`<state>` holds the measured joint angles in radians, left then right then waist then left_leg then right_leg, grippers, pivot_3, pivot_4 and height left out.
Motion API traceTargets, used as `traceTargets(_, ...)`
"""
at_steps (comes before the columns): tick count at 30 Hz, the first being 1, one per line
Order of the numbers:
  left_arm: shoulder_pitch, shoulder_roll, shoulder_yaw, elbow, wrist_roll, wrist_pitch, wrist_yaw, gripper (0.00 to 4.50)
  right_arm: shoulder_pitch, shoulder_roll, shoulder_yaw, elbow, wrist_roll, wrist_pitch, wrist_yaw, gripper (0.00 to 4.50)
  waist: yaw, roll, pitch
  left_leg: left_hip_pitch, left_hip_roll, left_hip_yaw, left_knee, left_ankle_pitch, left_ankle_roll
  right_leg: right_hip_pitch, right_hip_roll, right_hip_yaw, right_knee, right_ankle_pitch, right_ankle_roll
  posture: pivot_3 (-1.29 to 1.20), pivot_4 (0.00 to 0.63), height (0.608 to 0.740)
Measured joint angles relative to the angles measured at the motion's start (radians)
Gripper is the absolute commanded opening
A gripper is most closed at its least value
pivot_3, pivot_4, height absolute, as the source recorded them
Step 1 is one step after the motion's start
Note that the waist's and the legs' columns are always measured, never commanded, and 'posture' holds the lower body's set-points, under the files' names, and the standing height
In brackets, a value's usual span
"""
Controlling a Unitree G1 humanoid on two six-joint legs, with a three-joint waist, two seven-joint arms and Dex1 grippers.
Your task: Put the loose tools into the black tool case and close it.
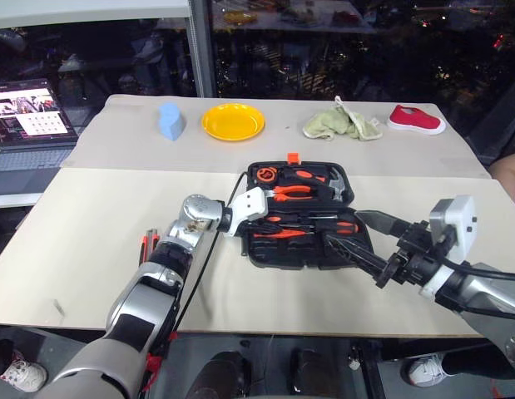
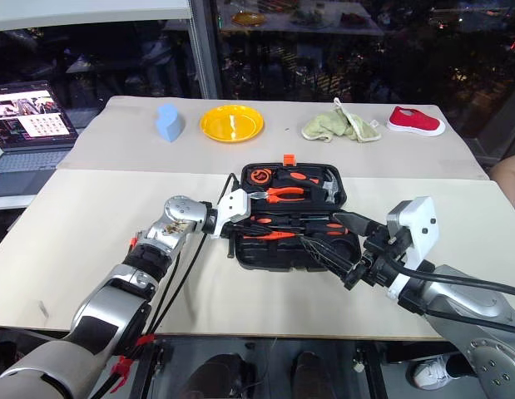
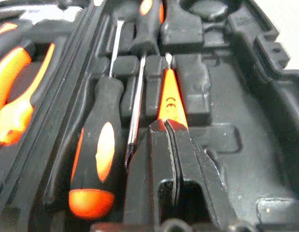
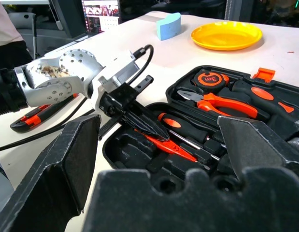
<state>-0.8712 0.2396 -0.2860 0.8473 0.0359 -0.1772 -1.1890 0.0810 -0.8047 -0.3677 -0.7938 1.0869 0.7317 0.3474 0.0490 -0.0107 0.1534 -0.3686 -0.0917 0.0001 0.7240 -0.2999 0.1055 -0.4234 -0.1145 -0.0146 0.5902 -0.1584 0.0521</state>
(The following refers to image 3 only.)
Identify orange handled pliers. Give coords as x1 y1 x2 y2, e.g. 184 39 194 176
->
0 42 56 148

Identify black plastic tool case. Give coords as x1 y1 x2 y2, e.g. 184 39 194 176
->
0 0 299 232

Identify orange voltage tester pen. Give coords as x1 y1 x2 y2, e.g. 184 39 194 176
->
157 53 189 132

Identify black orange handled screwdriver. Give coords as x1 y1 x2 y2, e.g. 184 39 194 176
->
68 20 126 220
124 0 166 168

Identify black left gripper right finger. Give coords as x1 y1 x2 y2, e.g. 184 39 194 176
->
165 120 239 225

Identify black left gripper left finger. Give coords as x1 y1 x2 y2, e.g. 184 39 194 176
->
122 120 179 225

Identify beige table cover sheet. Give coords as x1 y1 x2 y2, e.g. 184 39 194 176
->
254 0 299 71

